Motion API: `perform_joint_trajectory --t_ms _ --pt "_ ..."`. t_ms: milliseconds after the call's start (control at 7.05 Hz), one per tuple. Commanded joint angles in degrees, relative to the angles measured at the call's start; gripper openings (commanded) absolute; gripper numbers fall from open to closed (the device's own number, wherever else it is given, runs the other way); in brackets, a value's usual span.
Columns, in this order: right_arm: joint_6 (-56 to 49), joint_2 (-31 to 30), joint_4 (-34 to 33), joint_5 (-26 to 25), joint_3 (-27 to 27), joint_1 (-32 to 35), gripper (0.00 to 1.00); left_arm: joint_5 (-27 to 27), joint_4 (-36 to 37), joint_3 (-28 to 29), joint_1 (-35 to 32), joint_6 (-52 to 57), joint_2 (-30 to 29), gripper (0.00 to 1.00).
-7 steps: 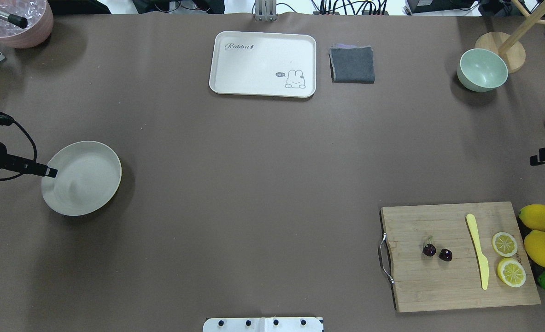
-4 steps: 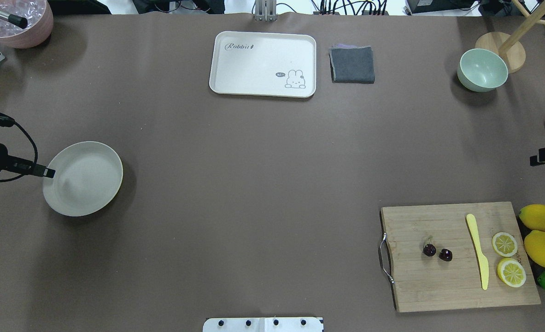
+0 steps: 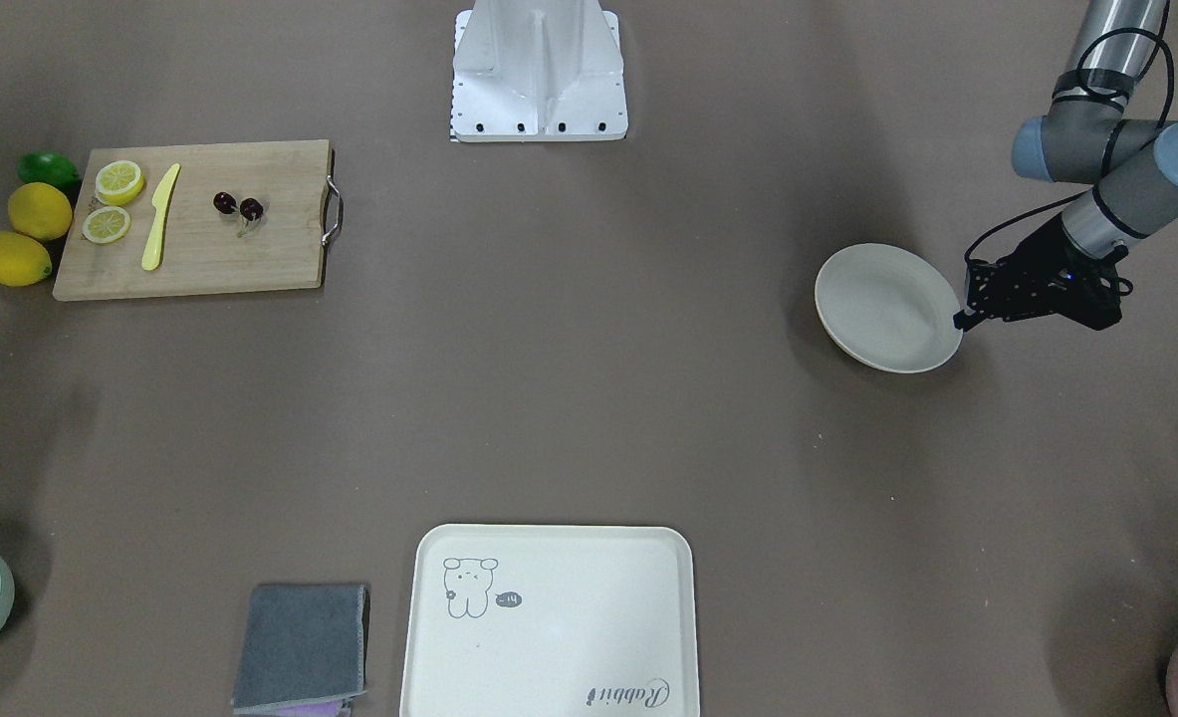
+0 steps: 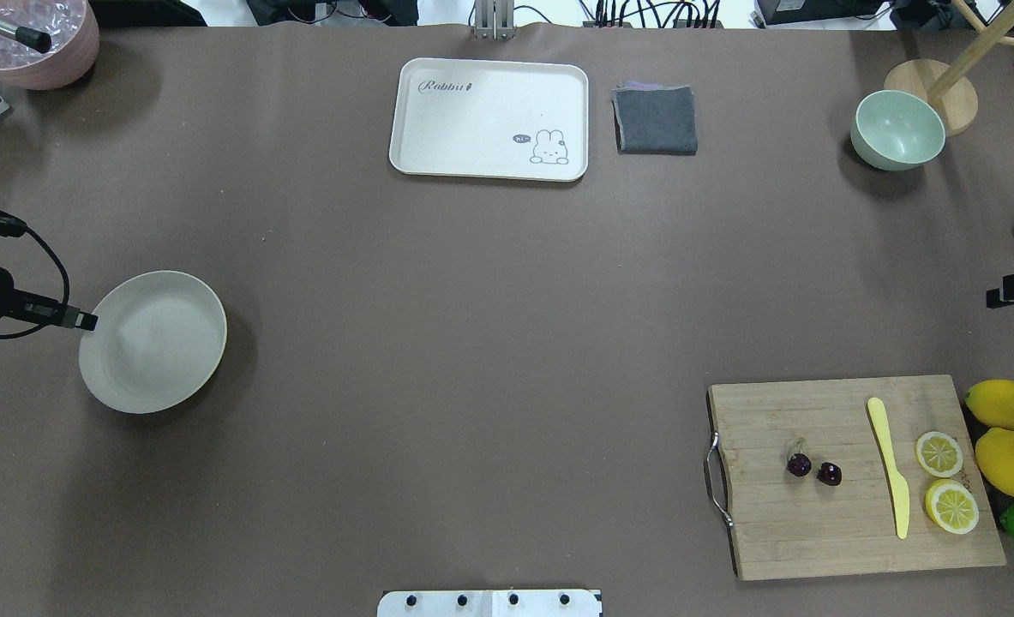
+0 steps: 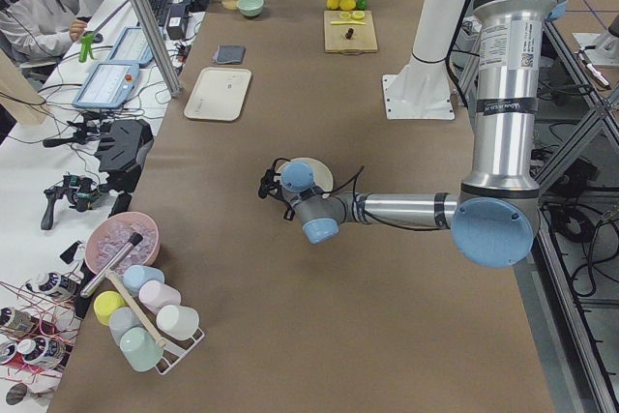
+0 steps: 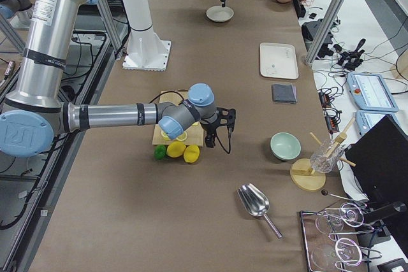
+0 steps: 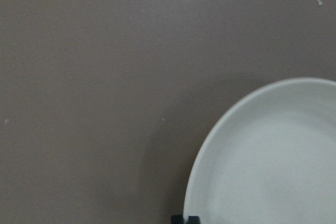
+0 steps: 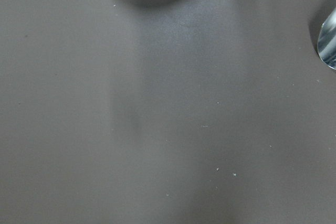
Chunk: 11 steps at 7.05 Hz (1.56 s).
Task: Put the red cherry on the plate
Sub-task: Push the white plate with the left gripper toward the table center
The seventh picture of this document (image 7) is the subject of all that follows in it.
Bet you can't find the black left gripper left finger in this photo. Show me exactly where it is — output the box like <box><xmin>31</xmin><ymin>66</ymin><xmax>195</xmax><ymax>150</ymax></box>
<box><xmin>171</xmin><ymin>215</ymin><xmax>184</xmax><ymax>224</ymax></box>

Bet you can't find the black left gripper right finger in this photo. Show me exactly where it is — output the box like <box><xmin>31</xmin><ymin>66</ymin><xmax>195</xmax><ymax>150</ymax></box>
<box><xmin>187</xmin><ymin>216</ymin><xmax>201</xmax><ymax>224</ymax></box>

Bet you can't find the cream round plate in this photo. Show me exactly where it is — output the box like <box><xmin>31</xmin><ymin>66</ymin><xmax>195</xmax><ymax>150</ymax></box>
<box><xmin>183</xmin><ymin>78</ymin><xmax>335</xmax><ymax>223</ymax></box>

